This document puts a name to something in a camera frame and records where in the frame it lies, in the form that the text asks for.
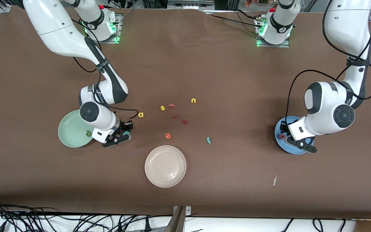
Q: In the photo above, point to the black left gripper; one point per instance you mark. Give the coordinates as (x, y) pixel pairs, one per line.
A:
(283, 127)

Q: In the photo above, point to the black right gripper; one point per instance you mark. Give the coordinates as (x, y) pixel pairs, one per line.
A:
(125, 126)

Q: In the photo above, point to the pink foam letter q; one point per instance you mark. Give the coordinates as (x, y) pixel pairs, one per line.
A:
(281, 137)

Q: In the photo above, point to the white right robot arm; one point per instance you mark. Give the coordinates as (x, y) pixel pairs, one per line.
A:
(56, 29)

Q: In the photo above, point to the blue plate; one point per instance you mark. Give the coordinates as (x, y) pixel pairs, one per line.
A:
(279, 143)

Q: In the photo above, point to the white plate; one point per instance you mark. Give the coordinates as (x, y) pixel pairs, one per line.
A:
(165, 166)

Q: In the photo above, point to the green plate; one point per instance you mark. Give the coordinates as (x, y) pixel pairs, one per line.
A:
(72, 132)

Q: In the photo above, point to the white paper scrap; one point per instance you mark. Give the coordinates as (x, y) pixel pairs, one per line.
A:
(274, 181)

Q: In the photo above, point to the colourful background objects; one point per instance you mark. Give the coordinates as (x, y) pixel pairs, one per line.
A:
(258, 3)

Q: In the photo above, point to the grey power strip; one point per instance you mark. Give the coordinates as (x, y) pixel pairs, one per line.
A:
(190, 4)

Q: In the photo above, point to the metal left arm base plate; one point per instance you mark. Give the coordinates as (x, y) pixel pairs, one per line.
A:
(262, 45)

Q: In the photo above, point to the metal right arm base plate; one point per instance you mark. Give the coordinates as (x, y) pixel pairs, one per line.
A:
(108, 40)

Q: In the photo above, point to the metal table bracket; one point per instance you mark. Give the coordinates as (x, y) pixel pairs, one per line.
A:
(188, 211)

